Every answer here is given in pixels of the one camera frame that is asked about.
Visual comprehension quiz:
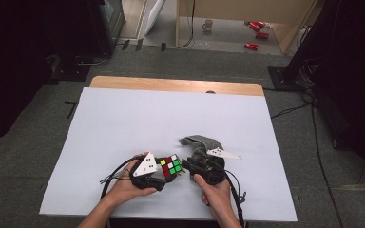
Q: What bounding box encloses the grey fluffy cloth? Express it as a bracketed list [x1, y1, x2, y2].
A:
[179, 135, 226, 165]

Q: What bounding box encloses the dark cabinet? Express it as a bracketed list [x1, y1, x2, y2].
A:
[86, 0, 126, 55]

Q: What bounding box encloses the person's left hand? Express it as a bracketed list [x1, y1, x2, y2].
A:
[103, 153, 159, 209]

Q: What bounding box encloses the black stand post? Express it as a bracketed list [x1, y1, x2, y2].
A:
[284, 0, 341, 82]

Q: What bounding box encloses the left hand-held gripper cable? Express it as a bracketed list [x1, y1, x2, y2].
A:
[99, 157, 141, 201]

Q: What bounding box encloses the hanging black cable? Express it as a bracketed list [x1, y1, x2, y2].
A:
[167, 0, 196, 49]

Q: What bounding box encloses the short black floor cable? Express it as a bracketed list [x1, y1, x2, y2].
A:
[270, 102, 313, 120]

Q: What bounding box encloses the hand-held gripper cable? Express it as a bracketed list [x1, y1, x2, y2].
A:
[220, 169, 248, 228]
[99, 157, 141, 201]

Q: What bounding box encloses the white board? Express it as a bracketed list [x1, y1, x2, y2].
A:
[144, 0, 167, 36]

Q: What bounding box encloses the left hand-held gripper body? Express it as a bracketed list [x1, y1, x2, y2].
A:
[129, 151, 159, 191]

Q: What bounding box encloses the wooden table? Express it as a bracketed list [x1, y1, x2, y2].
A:
[89, 75, 265, 97]

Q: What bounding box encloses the curved black floor cable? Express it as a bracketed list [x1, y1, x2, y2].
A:
[74, 50, 112, 67]

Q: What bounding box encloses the long black floor cable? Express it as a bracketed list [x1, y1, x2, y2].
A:
[300, 89, 345, 228]

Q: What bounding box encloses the person's right hand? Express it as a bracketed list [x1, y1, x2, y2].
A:
[193, 173, 240, 221]

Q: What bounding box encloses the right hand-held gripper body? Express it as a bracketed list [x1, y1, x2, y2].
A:
[194, 147, 242, 186]

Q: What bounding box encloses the black stand base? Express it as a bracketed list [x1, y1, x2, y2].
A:
[48, 55, 91, 83]
[267, 66, 303, 93]

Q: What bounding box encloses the black floor tape corner mark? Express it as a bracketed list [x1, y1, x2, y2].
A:
[64, 100, 78, 120]

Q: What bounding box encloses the black cable bundle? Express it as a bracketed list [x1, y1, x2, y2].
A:
[296, 56, 322, 91]

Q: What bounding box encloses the grey mug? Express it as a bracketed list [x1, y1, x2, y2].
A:
[202, 18, 214, 32]

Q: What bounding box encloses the right hand-held gripper cable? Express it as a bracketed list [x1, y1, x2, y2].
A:
[220, 169, 248, 228]

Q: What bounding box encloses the colourful puzzle cube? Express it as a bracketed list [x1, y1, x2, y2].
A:
[156, 154, 184, 183]

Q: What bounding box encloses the dark curtain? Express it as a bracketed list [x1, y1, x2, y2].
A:
[313, 0, 365, 191]

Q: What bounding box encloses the white table sheet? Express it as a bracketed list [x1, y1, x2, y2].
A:
[39, 86, 298, 222]

